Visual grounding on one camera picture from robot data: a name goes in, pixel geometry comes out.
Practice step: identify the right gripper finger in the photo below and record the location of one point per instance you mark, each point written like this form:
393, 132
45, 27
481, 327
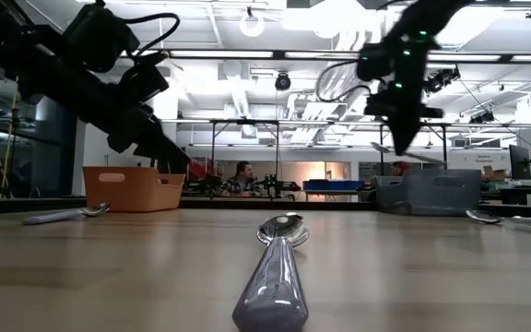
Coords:
413, 131
397, 131

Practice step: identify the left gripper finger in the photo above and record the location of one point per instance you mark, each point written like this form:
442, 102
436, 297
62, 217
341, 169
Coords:
161, 126
164, 154

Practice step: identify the green and black robot arm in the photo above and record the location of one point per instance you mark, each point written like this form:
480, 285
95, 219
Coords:
272, 184

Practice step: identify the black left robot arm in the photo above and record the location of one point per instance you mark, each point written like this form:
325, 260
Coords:
97, 37

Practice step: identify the red machine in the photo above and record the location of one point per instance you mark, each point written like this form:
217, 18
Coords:
196, 169

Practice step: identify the person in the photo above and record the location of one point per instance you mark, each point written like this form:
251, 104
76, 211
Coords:
400, 169
242, 177

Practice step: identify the orange plastic bin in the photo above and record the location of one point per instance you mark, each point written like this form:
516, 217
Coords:
127, 193

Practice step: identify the grey plastic bin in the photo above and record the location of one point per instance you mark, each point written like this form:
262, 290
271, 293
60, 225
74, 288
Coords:
431, 198

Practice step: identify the blue plastic crate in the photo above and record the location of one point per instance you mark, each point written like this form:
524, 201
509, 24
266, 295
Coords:
334, 185

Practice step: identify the black tripod stand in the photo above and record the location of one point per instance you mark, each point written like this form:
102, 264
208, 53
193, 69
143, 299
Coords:
14, 152

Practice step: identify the brown cardboard box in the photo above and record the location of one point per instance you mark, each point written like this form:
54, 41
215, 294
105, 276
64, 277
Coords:
496, 174

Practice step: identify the black computer monitor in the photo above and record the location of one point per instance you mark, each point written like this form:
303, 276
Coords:
520, 163

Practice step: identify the black office desk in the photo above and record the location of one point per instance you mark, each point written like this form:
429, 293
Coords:
523, 190

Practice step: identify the round ceiling lamp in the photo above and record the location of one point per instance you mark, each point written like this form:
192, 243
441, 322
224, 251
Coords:
252, 35

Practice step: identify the black metal workstation frame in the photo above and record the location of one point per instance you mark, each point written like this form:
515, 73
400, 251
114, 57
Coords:
431, 124
247, 122

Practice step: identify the black ceiling-hung camera rig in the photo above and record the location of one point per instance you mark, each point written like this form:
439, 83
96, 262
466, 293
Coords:
440, 80
482, 118

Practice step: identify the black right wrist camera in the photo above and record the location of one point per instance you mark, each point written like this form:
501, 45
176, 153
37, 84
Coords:
370, 62

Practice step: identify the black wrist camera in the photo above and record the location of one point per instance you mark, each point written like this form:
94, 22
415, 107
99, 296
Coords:
143, 83
370, 62

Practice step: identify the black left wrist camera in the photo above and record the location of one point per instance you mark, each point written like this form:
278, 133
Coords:
143, 83

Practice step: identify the white wall sign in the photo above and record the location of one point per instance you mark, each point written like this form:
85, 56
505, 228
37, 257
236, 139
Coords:
483, 158

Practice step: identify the black overhead camera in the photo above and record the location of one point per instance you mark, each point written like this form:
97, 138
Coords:
282, 82

